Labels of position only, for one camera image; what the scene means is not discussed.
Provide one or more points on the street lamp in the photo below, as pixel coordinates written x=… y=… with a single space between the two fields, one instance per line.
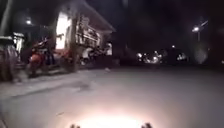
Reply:
x=196 y=29

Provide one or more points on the grey asphalt road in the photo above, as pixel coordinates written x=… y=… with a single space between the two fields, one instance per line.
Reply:
x=140 y=90

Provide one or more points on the red motorbike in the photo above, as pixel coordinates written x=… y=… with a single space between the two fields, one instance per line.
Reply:
x=37 y=58

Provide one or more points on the building with lit front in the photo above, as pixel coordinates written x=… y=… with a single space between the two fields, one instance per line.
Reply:
x=88 y=33

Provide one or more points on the pole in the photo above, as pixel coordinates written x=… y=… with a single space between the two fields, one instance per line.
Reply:
x=6 y=16

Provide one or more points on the robot's own part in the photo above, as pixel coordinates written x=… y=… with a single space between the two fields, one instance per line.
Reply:
x=146 y=125
x=74 y=126

